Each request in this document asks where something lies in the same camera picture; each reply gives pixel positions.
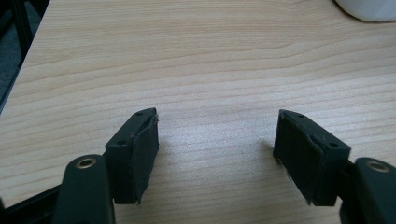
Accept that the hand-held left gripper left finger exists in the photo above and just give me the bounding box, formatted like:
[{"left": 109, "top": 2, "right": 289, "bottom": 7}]
[{"left": 105, "top": 107, "right": 160, "bottom": 206}]

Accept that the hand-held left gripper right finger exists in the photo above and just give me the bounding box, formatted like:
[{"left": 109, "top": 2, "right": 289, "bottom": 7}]
[{"left": 273, "top": 108, "right": 352, "bottom": 207}]

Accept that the white round container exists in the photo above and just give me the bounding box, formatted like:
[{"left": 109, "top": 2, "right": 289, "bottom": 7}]
[{"left": 334, "top": 0, "right": 396, "bottom": 23}]

